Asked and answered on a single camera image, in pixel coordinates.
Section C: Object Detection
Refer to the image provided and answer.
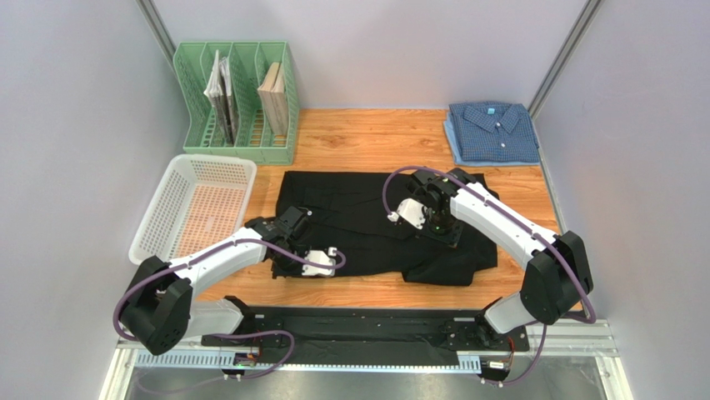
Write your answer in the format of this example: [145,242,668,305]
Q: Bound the green file organizer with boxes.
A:
[172,41,300,165]

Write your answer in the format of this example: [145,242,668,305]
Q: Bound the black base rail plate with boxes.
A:
[199,304,531,368]

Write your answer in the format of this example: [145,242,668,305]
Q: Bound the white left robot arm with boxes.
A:
[112,207,309,355]

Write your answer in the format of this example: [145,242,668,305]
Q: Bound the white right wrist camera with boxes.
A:
[387,198,427,230]

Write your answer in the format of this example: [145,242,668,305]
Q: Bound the grey magazines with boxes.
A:
[203,50,239,146]

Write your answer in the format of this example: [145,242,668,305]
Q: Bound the black long sleeve shirt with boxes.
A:
[276,171,498,287]

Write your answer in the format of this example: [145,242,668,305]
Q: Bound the tan books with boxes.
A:
[257,62,289,137]

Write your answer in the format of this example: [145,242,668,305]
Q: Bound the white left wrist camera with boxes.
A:
[302,247,337,278]

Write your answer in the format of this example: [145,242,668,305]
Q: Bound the folded light blue shirt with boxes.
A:
[443,120,541,168]

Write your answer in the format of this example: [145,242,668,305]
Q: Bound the white plastic basket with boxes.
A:
[128,154,258,265]

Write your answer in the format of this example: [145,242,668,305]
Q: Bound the folded blue checkered shirt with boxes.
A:
[448,101,540,164]

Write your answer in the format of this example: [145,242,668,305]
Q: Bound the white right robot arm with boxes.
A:
[391,168,596,347]

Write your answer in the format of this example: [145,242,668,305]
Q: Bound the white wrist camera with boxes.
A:
[387,198,427,230]
[302,247,337,278]

